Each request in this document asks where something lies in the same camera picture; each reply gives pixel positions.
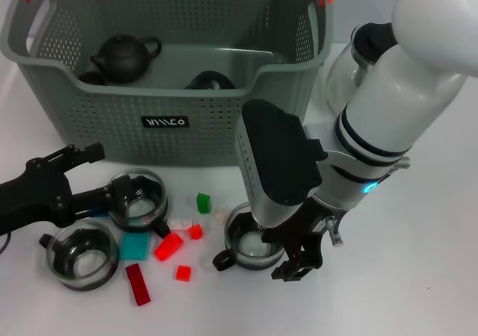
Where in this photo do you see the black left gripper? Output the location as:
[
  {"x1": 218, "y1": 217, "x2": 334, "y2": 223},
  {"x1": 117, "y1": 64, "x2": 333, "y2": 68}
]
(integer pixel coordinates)
[{"x1": 0, "y1": 143, "x2": 132, "y2": 236}]

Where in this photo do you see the right wrist camera housing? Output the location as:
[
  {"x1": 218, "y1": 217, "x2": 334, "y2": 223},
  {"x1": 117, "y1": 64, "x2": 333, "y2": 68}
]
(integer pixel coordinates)
[{"x1": 235, "y1": 99, "x2": 326, "y2": 229}]

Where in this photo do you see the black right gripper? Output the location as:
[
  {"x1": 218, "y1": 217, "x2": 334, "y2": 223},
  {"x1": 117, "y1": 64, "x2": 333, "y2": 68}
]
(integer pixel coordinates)
[{"x1": 261, "y1": 196, "x2": 338, "y2": 283}]

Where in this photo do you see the black clay teapot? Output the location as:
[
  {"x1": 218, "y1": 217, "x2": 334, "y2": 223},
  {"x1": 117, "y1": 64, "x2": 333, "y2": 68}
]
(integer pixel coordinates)
[{"x1": 89, "y1": 33, "x2": 164, "y2": 85}]

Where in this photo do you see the teal square toy brick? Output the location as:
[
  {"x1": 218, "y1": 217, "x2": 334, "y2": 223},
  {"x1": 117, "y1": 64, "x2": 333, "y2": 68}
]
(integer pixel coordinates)
[{"x1": 119, "y1": 231, "x2": 152, "y2": 261}]

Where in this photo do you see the dark red flat toy brick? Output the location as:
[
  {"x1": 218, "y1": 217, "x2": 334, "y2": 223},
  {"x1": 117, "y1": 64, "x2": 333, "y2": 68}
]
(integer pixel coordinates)
[{"x1": 125, "y1": 263, "x2": 152, "y2": 307}]

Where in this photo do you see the red sloped toy brick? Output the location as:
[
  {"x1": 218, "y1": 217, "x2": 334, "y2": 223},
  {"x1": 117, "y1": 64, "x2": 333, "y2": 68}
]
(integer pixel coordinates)
[{"x1": 154, "y1": 232, "x2": 184, "y2": 262}]

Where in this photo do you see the small green toy brick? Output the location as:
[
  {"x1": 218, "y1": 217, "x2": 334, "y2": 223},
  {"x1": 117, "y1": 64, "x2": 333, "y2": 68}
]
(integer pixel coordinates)
[{"x1": 196, "y1": 192, "x2": 213, "y2": 214}]

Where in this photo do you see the glass coffee pot black lid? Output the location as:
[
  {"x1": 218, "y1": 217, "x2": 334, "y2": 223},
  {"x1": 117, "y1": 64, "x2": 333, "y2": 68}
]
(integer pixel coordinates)
[{"x1": 324, "y1": 21, "x2": 400, "y2": 113}]

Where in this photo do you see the white two-stud toy brick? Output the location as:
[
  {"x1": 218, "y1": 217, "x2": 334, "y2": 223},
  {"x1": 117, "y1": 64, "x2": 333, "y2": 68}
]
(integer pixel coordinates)
[{"x1": 167, "y1": 218, "x2": 193, "y2": 232}]

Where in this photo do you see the small red toy brick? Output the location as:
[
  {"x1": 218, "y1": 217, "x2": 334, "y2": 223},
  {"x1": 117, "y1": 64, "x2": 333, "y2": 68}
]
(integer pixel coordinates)
[
  {"x1": 187, "y1": 223, "x2": 205, "y2": 241},
  {"x1": 175, "y1": 264, "x2": 193, "y2": 283}
]

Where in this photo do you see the grey perforated plastic storage bin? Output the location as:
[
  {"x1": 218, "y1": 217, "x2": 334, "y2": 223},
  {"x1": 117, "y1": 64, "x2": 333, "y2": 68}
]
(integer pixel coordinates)
[{"x1": 0, "y1": 0, "x2": 335, "y2": 167}]

